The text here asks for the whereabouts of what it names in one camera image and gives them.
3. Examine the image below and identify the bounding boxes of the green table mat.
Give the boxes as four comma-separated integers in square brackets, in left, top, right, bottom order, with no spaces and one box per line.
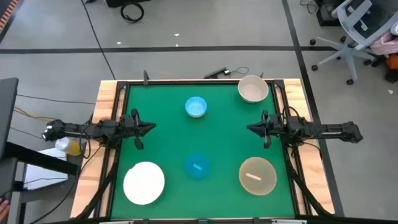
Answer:
[110,83,296,219]

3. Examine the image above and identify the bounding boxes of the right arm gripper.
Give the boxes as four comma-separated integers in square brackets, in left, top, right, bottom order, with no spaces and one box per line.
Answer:
[246,110,280,149]

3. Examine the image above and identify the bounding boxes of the thin black floor cable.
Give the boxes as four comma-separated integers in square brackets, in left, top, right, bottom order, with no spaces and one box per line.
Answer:
[16,93,96,105]

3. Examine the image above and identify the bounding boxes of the person's hand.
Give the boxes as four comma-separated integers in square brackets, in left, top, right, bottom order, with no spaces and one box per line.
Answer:
[0,198,11,222]

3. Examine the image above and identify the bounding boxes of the large white round dish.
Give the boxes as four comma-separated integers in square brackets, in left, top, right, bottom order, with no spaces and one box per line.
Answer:
[123,161,166,206]

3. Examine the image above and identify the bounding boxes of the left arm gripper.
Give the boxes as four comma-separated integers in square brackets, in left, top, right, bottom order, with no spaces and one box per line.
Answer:
[119,108,157,151]

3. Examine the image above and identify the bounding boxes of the orange striped black strip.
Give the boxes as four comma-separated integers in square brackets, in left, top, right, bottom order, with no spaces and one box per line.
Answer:
[0,0,20,32]

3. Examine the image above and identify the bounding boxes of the translucent blue bowl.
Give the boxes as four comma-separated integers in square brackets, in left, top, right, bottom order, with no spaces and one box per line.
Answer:
[184,152,211,180]

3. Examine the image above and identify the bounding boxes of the yellow cable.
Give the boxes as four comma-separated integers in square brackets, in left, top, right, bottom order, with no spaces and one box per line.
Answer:
[13,105,57,123]

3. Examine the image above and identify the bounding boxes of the pink cloth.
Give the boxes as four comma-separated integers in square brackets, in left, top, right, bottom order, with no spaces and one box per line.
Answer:
[369,30,398,56]

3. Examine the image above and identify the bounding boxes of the black metal table frame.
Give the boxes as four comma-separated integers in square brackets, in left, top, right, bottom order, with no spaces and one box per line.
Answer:
[93,79,336,222]

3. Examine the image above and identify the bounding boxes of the coiled black cable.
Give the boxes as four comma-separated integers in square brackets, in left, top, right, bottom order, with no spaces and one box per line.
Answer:
[119,2,146,24]

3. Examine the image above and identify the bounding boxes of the dark grey side panel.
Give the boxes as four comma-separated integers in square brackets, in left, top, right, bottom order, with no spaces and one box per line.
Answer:
[0,77,19,158]

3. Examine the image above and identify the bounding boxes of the black cable bundle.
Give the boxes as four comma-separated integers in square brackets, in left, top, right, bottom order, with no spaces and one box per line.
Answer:
[284,146,332,218]
[76,146,123,219]

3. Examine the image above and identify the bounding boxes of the grey office chair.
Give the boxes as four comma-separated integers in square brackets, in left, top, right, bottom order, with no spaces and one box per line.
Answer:
[310,0,398,86]

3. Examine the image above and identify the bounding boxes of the black desk beam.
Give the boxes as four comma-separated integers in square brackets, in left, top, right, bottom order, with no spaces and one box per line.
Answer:
[2,141,79,177]

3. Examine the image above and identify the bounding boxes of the orange object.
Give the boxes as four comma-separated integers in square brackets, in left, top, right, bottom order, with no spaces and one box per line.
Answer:
[385,53,398,71]

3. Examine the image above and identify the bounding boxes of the light blue speckled bowl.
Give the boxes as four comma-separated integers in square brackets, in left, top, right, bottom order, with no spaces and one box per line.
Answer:
[184,96,208,119]

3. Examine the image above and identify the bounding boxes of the black power strip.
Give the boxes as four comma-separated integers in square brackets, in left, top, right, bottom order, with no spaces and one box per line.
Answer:
[203,67,228,80]

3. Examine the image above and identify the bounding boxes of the long black floor cable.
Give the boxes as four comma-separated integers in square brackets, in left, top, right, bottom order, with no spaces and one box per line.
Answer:
[80,0,116,80]

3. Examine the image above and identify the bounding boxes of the black equipment box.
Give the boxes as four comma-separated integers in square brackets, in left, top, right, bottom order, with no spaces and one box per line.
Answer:
[315,0,343,27]

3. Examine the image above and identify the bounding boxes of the cream white bowl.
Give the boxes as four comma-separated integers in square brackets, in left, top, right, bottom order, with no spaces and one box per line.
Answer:
[237,75,270,104]

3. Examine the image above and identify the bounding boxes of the white paper sheet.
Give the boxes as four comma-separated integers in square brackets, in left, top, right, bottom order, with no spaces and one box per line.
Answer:
[23,147,70,191]

